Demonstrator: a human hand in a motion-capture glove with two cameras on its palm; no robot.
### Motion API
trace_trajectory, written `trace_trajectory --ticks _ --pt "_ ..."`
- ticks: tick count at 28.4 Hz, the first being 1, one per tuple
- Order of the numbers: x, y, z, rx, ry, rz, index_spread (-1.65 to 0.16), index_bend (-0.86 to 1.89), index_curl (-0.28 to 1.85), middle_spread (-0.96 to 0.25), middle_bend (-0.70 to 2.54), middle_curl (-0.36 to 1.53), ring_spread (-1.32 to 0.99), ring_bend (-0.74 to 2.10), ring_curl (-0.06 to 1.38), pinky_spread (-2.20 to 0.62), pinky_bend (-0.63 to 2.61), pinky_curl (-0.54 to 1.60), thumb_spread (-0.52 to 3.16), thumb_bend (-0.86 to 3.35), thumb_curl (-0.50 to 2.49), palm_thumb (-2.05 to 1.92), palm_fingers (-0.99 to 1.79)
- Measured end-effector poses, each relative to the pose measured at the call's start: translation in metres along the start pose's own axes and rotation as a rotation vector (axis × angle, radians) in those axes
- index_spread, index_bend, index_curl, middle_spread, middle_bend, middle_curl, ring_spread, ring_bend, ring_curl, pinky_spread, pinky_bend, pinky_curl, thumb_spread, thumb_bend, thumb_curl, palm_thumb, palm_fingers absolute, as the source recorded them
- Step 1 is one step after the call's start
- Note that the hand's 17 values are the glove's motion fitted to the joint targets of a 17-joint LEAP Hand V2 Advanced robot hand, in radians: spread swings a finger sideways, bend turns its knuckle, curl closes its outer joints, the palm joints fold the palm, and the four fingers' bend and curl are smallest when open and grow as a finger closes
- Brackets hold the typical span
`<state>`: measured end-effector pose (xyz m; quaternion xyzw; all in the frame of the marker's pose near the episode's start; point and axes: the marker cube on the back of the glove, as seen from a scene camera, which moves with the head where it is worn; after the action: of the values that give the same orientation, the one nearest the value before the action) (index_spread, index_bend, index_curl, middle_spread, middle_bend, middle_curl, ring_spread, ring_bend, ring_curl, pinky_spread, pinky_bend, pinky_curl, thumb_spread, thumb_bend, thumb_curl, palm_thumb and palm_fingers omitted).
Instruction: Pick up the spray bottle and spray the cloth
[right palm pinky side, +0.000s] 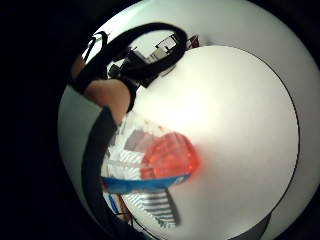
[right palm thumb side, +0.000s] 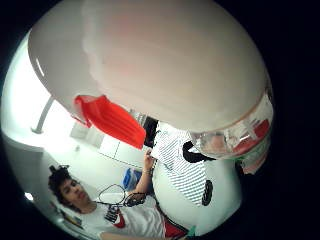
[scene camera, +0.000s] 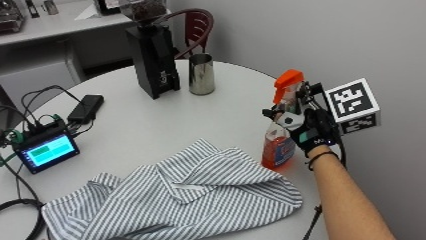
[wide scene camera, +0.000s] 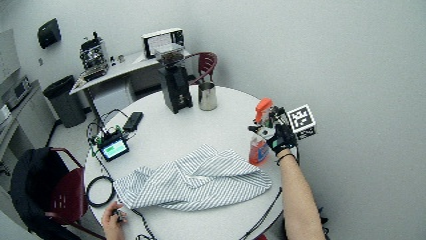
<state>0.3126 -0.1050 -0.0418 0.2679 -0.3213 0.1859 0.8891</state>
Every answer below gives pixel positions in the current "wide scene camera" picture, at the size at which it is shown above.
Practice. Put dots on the white marker cube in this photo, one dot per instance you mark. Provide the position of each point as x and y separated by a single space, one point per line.
301 117

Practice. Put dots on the black trash can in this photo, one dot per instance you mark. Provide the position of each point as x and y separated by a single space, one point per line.
66 100

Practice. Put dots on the small black clicker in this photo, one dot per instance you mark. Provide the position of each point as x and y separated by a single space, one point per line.
118 213

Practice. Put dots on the black jacket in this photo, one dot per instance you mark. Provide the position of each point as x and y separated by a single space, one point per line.
30 190

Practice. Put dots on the grey counter cabinet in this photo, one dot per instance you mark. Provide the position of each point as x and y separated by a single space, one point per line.
30 123

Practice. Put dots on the microwave oven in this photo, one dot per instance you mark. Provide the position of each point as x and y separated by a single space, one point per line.
16 91

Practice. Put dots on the grey side table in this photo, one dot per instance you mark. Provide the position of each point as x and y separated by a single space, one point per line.
120 68

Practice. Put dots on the espresso machine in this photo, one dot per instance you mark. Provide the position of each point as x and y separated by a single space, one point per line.
93 55

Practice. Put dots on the black wristband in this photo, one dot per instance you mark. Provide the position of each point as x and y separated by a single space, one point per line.
283 156

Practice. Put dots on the steel milk pitcher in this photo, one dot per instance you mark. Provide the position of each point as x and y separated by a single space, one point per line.
206 96

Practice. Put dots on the orange trigger spray bottle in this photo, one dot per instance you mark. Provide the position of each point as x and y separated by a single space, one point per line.
257 151

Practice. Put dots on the white box appliance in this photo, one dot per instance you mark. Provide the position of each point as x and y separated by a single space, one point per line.
159 40

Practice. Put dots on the striped white shirt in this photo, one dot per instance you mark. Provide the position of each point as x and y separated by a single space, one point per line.
194 181

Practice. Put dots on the black stand pole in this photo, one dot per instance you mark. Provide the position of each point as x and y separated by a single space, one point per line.
94 111

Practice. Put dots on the black rectangular power brick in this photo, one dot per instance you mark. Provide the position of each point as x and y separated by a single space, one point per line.
133 121

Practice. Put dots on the small screen device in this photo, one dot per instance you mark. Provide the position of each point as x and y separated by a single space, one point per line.
114 148

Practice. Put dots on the black coffee grinder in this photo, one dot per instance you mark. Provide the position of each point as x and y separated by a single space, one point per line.
175 86

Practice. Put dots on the red chair with jacket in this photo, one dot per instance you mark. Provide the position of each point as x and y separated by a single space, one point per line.
68 196

